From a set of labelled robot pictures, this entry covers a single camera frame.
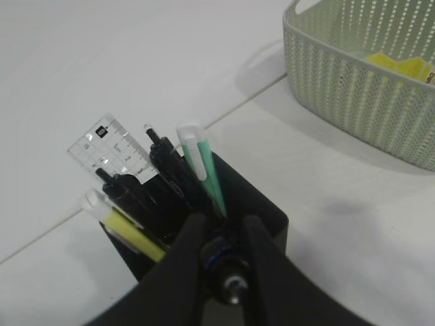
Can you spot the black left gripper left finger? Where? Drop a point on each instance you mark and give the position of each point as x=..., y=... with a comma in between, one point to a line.
x=170, y=293

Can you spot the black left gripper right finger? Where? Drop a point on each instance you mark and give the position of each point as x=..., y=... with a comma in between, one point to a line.
x=282, y=294

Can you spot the black pen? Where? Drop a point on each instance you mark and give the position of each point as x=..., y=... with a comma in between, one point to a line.
x=225, y=266
x=154, y=205
x=174, y=168

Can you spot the yellow utility knife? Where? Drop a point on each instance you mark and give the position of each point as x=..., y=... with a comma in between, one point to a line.
x=120, y=226

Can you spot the mint green utility knife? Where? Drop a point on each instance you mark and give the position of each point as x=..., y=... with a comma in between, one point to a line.
x=199, y=157

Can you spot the clear plastic ruler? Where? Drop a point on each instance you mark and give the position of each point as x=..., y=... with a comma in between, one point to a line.
x=108, y=145

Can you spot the yellow waste paper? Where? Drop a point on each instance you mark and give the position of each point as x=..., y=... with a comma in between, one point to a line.
x=415, y=68

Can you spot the black square pen holder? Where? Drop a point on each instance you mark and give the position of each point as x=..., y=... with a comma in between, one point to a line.
x=243, y=199

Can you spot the green woven plastic basket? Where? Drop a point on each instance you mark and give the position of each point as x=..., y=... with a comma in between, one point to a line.
x=326, y=55

